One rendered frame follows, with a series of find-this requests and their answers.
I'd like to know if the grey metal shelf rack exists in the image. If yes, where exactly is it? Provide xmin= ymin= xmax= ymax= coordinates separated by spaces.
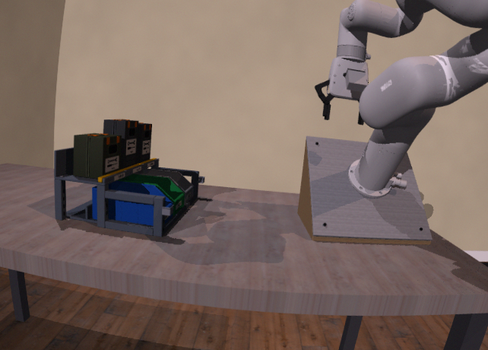
xmin=54 ymin=148 xmax=205 ymax=237

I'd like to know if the green bin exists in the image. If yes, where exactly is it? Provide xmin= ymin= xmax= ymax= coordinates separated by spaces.
xmin=117 ymin=174 xmax=185 ymax=215

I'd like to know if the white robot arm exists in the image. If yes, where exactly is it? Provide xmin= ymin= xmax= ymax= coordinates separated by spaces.
xmin=336 ymin=0 xmax=488 ymax=198

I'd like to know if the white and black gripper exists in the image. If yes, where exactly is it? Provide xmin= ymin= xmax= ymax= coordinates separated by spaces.
xmin=315 ymin=56 xmax=369 ymax=120

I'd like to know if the orange flat bar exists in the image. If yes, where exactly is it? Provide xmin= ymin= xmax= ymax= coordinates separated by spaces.
xmin=98 ymin=158 xmax=156 ymax=183

